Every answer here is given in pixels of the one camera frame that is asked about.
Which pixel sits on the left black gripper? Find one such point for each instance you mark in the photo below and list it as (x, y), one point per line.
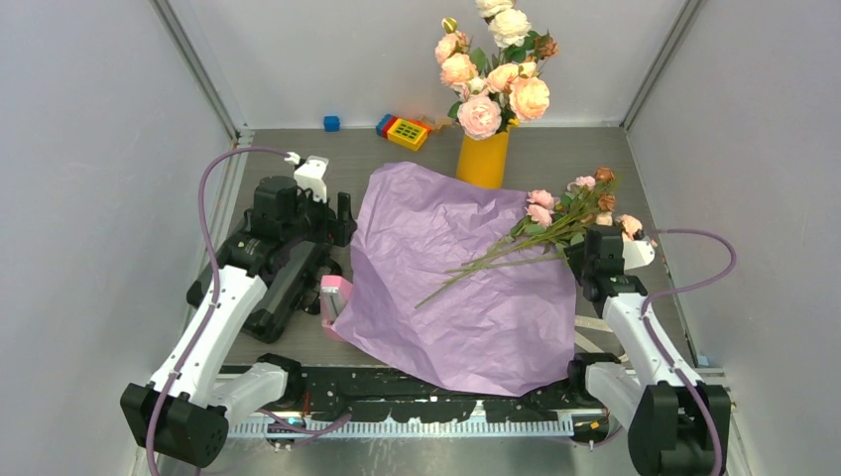
(332, 231)

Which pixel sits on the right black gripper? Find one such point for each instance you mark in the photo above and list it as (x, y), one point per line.
(576, 253)

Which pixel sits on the pink flower bouquet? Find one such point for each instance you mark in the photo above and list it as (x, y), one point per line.
(557, 224)

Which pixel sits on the beige ribbon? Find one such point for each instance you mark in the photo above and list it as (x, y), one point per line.
(594, 335)

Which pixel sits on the purple wrapping paper sheet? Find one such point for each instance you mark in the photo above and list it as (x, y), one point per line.
(503, 331)

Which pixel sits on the peach rose stem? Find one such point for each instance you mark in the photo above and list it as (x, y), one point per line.
(527, 95)

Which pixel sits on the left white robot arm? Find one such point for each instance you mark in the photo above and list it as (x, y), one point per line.
(257, 278)

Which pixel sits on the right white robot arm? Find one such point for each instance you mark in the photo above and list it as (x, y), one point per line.
(676, 423)

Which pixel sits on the yellow vase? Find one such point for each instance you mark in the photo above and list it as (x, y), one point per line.
(483, 162)

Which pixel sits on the peach roses in vase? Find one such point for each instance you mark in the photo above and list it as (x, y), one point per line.
(463, 68)

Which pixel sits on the pink toy toaster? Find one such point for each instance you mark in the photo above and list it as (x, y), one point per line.
(334, 294)

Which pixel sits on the black hard case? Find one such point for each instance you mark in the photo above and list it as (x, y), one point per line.
(290, 278)

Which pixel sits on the blue cube block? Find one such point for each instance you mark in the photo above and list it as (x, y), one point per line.
(331, 123)

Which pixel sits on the yellow toy block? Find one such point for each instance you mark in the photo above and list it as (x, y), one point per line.
(410, 134)

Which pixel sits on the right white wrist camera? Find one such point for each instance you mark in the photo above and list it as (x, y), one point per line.
(638, 253)

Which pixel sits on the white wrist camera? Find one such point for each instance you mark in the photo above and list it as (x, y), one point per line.
(309, 174)
(638, 253)

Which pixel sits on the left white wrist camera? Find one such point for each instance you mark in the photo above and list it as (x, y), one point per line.
(309, 174)

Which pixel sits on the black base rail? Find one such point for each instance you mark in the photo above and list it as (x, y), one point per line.
(374, 394)

